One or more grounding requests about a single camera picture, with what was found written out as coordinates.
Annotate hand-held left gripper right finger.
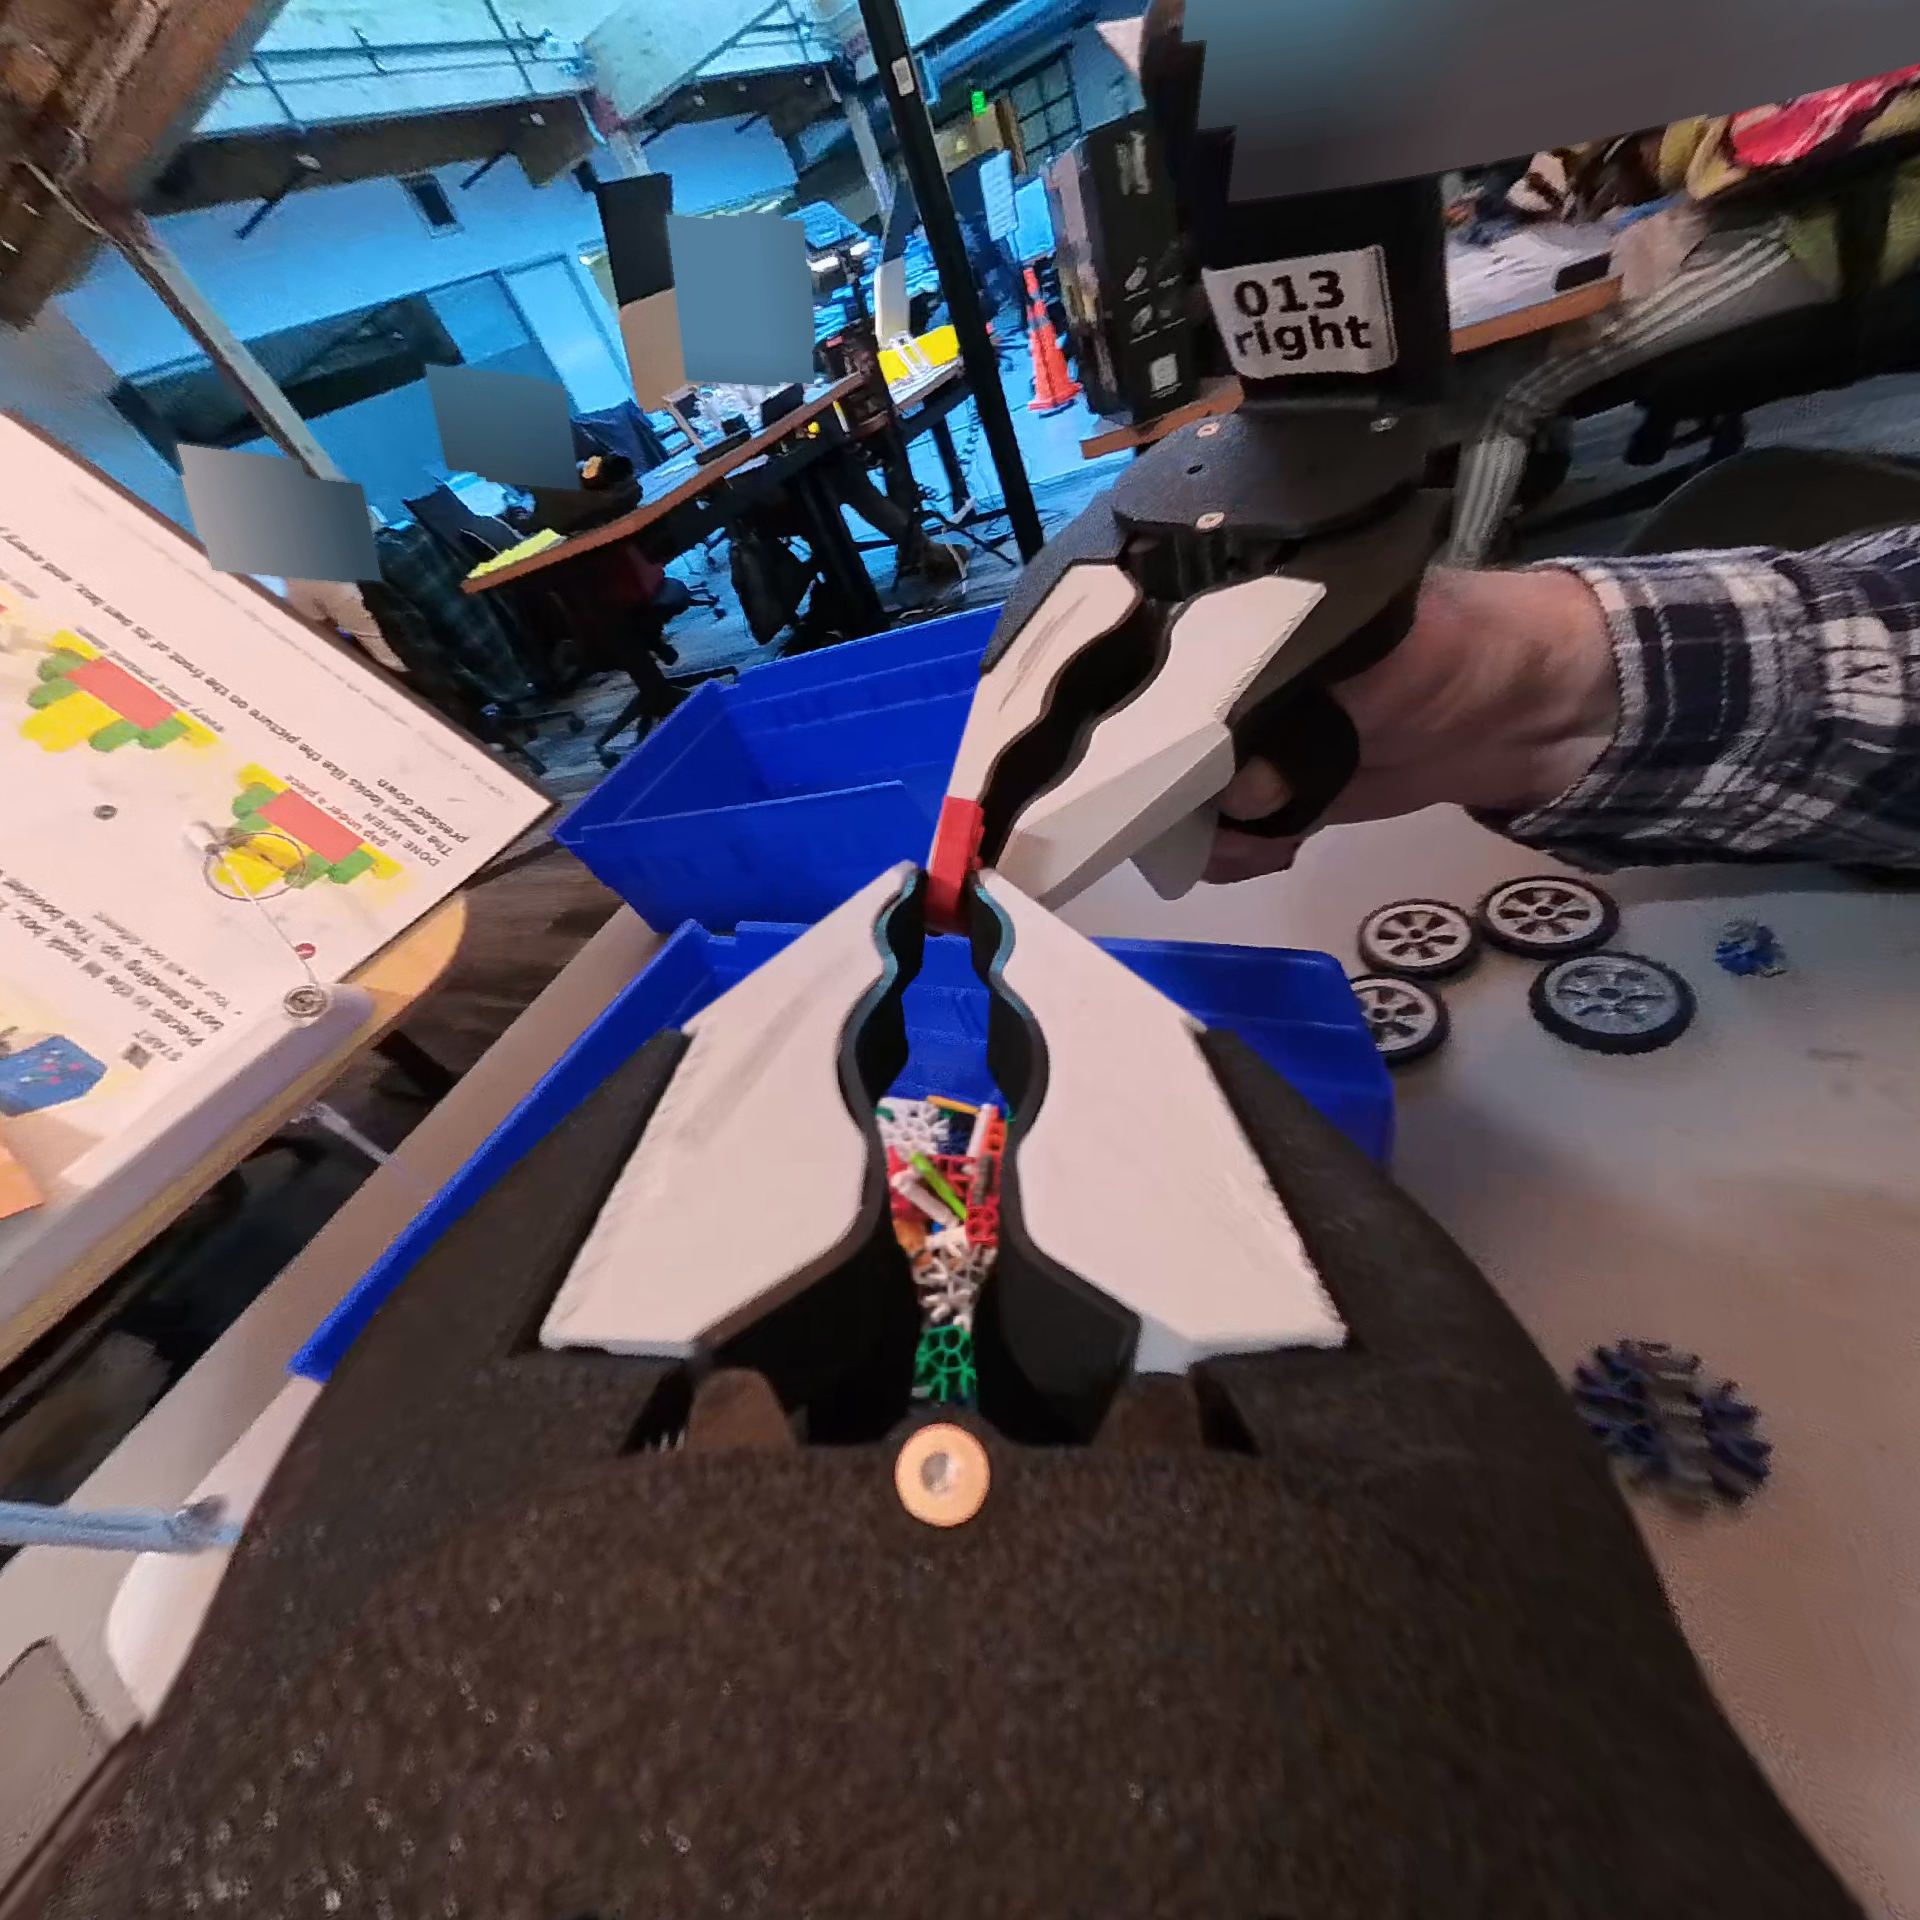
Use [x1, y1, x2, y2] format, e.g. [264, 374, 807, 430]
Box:
[976, 874, 1355, 1369]

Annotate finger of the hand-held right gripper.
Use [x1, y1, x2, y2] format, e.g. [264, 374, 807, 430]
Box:
[955, 560, 1157, 822]
[1006, 576, 1331, 913]

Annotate pile of colourful toy pieces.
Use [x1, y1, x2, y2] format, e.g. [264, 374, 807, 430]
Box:
[878, 1096, 1008, 1407]

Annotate white instruction sheet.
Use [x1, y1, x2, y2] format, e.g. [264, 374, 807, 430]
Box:
[0, 407, 559, 1156]

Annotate black metal pole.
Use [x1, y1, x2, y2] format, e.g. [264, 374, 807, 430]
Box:
[855, 0, 1048, 647]

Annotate red toy connector piece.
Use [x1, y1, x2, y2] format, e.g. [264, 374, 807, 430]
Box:
[927, 796, 985, 926]

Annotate person's right hand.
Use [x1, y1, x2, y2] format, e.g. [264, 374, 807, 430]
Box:
[1201, 564, 1629, 890]

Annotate tilted board stand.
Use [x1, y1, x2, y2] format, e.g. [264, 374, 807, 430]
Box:
[0, 900, 466, 1562]

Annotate black printed box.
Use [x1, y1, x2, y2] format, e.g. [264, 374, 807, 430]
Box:
[1046, 114, 1210, 423]

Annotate person's right forearm plaid sleeve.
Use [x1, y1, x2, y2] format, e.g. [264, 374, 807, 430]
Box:
[1486, 526, 1920, 878]

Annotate orange traffic cone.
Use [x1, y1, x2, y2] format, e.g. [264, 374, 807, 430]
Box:
[1025, 266, 1077, 417]

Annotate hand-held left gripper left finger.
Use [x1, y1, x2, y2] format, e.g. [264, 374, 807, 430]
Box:
[544, 868, 923, 1360]

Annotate empty blue plastic bin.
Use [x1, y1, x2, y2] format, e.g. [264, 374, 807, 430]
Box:
[557, 601, 1008, 938]

